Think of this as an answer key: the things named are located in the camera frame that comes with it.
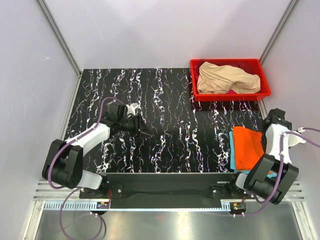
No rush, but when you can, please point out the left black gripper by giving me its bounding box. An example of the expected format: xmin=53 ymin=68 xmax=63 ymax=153
xmin=117 ymin=113 xmax=154 ymax=140

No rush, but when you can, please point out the orange t shirt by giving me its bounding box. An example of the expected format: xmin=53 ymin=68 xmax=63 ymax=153
xmin=232 ymin=126 xmax=264 ymax=171

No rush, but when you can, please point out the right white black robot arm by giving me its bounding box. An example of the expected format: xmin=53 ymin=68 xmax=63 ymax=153
xmin=227 ymin=108 xmax=299 ymax=205

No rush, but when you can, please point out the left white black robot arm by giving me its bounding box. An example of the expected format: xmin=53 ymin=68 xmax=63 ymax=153
xmin=42 ymin=103 xmax=152 ymax=198

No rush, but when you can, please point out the beige t shirt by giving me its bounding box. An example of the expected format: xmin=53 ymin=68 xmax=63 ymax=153
xmin=196 ymin=61 xmax=261 ymax=94

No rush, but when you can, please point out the folded light blue t shirt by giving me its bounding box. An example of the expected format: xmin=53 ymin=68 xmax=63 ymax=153
xmin=228 ymin=131 xmax=277 ymax=178

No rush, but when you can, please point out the red plastic bin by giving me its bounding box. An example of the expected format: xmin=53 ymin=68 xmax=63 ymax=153
xmin=189 ymin=58 xmax=272 ymax=102

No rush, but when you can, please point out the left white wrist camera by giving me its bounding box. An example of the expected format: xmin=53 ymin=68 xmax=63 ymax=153
xmin=126 ymin=103 xmax=140 ymax=116

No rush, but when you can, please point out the aluminium frame rail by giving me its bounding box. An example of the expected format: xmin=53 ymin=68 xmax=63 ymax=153
xmin=33 ymin=180 xmax=305 ymax=202

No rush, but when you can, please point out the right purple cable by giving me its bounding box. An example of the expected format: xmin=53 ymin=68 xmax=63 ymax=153
xmin=232 ymin=127 xmax=320 ymax=217

